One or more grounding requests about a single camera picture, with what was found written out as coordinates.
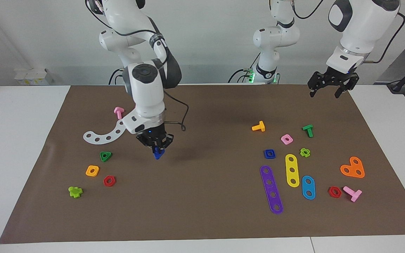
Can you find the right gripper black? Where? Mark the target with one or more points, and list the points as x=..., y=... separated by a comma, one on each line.
x=155, y=137

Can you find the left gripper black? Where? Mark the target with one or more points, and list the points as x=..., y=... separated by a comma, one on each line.
x=336, y=78

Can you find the blue plastic bolt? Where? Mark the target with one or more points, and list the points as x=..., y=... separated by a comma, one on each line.
x=158, y=155

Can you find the blue square plastic nut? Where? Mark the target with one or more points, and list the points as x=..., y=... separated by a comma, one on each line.
x=265, y=151

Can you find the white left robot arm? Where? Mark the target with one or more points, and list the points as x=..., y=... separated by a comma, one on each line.
x=357, y=28

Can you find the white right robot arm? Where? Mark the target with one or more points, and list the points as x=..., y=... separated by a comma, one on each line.
x=146, y=91

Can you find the dark green plastic bolt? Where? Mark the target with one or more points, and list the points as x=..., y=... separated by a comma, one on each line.
x=309, y=131

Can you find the green triangular plastic nut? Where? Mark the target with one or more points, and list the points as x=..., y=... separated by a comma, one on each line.
x=109, y=154

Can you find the pink plastic bolt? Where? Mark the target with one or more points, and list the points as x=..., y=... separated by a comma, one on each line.
x=119, y=113
x=354, y=194

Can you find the white curved five-hole plate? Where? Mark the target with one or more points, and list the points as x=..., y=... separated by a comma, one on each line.
x=103, y=139

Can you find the red hexagonal plastic nut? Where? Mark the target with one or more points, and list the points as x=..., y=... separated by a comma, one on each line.
x=330, y=192
x=113, y=182

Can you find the pink square plastic nut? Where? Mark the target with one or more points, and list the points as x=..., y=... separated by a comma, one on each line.
x=283, y=137

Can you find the lime green cross nut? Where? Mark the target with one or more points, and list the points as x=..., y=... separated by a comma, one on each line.
x=302, y=152

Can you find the brown table mat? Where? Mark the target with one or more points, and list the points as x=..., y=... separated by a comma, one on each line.
x=206, y=196

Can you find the orange plastic bolt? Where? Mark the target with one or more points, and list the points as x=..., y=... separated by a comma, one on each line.
x=261, y=126

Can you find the orange square plastic nut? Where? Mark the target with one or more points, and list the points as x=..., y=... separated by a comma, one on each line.
x=88, y=172

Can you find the orange angled three-hole plate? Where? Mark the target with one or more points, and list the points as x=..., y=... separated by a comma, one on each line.
x=353, y=168

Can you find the yellow three-hole plastic strip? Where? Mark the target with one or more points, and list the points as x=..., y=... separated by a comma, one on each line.
x=291, y=165

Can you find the lime green plastic bolt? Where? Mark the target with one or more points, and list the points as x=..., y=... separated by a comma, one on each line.
x=75, y=192

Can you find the blue two-hole plastic strip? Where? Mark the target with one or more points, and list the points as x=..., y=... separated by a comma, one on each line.
x=308, y=188

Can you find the purple four-hole plastic strip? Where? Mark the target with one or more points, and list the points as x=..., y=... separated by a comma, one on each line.
x=267, y=176

